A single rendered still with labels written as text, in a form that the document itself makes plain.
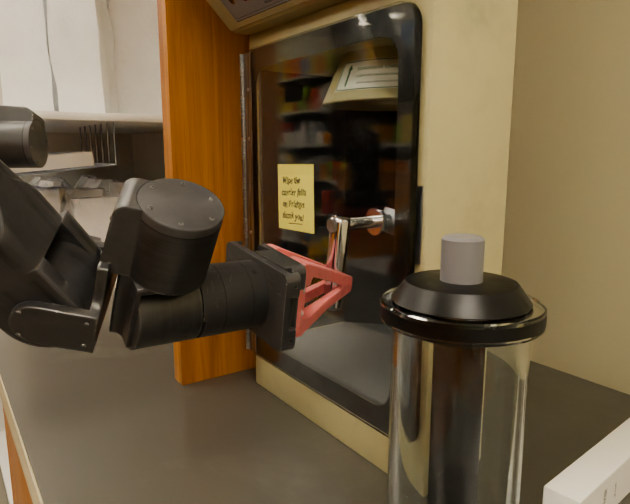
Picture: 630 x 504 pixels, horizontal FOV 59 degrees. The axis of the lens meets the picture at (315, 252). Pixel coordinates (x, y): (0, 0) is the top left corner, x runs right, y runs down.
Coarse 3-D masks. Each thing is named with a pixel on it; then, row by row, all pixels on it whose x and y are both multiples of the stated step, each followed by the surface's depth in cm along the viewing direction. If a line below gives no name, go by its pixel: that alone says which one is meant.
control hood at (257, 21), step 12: (216, 0) 65; (300, 0) 56; (312, 0) 55; (324, 0) 54; (336, 0) 54; (216, 12) 68; (228, 12) 66; (264, 12) 61; (276, 12) 60; (288, 12) 59; (300, 12) 59; (228, 24) 68; (240, 24) 66; (252, 24) 65; (264, 24) 65; (276, 24) 65
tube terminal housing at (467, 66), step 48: (384, 0) 50; (432, 0) 45; (480, 0) 48; (432, 48) 46; (480, 48) 49; (432, 96) 47; (480, 96) 50; (432, 144) 48; (480, 144) 51; (432, 192) 49; (480, 192) 52; (432, 240) 49; (288, 384) 72; (336, 432) 64
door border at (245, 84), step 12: (420, 72) 47; (240, 84) 71; (420, 84) 47; (240, 96) 71; (252, 144) 71; (252, 156) 71; (252, 168) 71; (252, 180) 71; (252, 192) 72; (252, 204) 72; (252, 216) 72; (252, 228) 73; (252, 240) 73; (252, 336) 76; (252, 348) 76
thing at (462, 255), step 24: (456, 240) 36; (480, 240) 36; (456, 264) 36; (480, 264) 36; (408, 288) 36; (432, 288) 35; (456, 288) 35; (480, 288) 35; (504, 288) 35; (432, 312) 34; (456, 312) 33; (480, 312) 33; (504, 312) 33
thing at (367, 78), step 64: (256, 64) 68; (320, 64) 57; (384, 64) 49; (256, 128) 69; (320, 128) 58; (384, 128) 50; (256, 192) 71; (320, 192) 59; (384, 192) 51; (320, 256) 60; (384, 256) 52; (320, 320) 62; (320, 384) 63; (384, 384) 54
